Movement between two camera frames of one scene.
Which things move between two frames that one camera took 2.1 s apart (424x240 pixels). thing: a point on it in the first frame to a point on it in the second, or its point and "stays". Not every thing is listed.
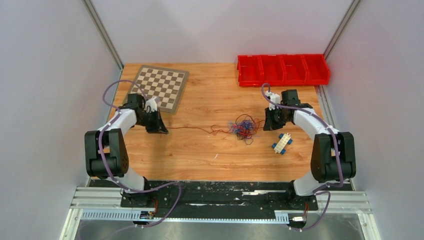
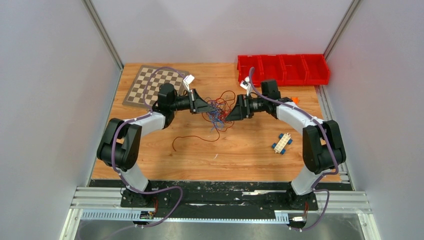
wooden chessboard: (166, 84) stays
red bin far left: (250, 71) stays
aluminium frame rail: (350, 201) stays
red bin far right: (318, 71) stays
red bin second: (272, 70) stays
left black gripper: (158, 126) to (197, 104)
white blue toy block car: (281, 147) stays
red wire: (245, 126) to (216, 114)
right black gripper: (270, 125) to (241, 109)
